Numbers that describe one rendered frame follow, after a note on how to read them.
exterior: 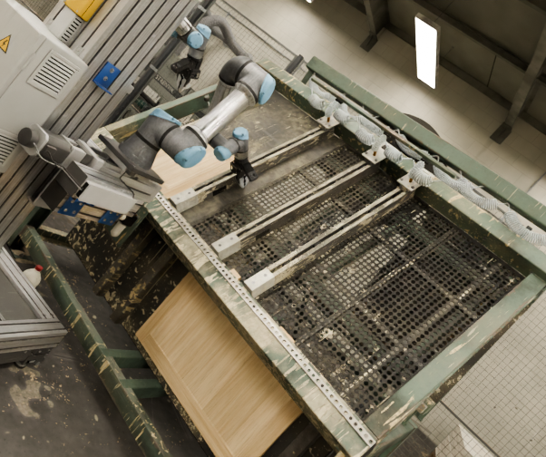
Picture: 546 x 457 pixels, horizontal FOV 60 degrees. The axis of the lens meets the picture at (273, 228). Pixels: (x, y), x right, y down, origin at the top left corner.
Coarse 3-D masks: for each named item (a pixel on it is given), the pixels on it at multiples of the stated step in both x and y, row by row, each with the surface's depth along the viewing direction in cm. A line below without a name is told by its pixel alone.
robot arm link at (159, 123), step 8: (152, 112) 186; (160, 112) 184; (152, 120) 184; (160, 120) 184; (168, 120) 184; (176, 120) 186; (144, 128) 185; (152, 128) 184; (160, 128) 183; (168, 128) 183; (144, 136) 184; (152, 136) 185; (160, 136) 184; (152, 144) 186; (160, 144) 185
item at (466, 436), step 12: (456, 432) 544; (444, 444) 540; (456, 444) 503; (480, 444) 548; (432, 456) 555; (444, 456) 505; (456, 456) 471; (468, 456) 464; (480, 456) 488; (492, 456) 544
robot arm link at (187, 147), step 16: (256, 64) 195; (240, 80) 193; (256, 80) 192; (272, 80) 193; (240, 96) 191; (256, 96) 193; (208, 112) 190; (224, 112) 189; (176, 128) 184; (192, 128) 184; (208, 128) 186; (176, 144) 182; (192, 144) 182; (176, 160) 184; (192, 160) 186
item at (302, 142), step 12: (324, 120) 278; (312, 132) 277; (324, 132) 278; (288, 144) 269; (300, 144) 270; (312, 144) 277; (264, 156) 262; (276, 156) 262; (288, 156) 270; (264, 168) 262; (216, 180) 249; (228, 180) 249; (180, 192) 240; (192, 192) 241; (204, 192) 243; (216, 192) 249; (180, 204) 237; (192, 204) 243
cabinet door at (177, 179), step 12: (156, 156) 266; (168, 156) 266; (156, 168) 260; (168, 168) 260; (180, 168) 260; (192, 168) 261; (204, 168) 261; (216, 168) 261; (228, 168) 261; (168, 180) 254; (180, 180) 254; (192, 180) 254; (204, 180) 254; (168, 192) 247
